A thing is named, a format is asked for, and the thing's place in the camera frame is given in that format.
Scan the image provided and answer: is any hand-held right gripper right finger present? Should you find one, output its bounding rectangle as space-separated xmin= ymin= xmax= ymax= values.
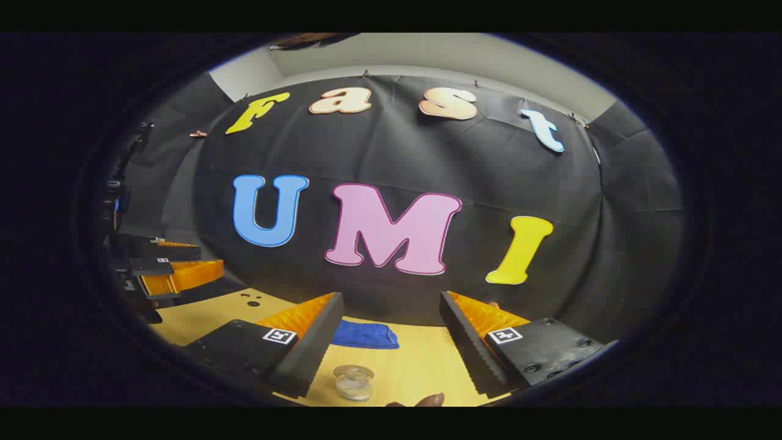
xmin=440 ymin=291 xmax=605 ymax=397

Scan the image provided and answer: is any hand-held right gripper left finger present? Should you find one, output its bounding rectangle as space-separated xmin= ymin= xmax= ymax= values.
xmin=183 ymin=292 xmax=345 ymax=399

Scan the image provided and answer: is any clear plastic water bottle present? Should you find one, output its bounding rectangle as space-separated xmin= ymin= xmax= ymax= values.
xmin=334 ymin=365 xmax=375 ymax=402

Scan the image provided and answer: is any blue towel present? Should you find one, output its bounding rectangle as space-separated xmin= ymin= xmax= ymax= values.
xmin=331 ymin=320 xmax=400 ymax=350

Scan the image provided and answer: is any black backdrop cloth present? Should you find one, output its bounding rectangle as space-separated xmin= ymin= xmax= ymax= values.
xmin=119 ymin=64 xmax=685 ymax=343

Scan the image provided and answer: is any brown overhead fixture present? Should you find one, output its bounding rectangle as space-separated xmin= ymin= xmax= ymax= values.
xmin=269 ymin=33 xmax=361 ymax=51

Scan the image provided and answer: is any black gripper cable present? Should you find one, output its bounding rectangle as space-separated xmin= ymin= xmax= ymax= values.
xmin=116 ymin=121 xmax=155 ymax=182

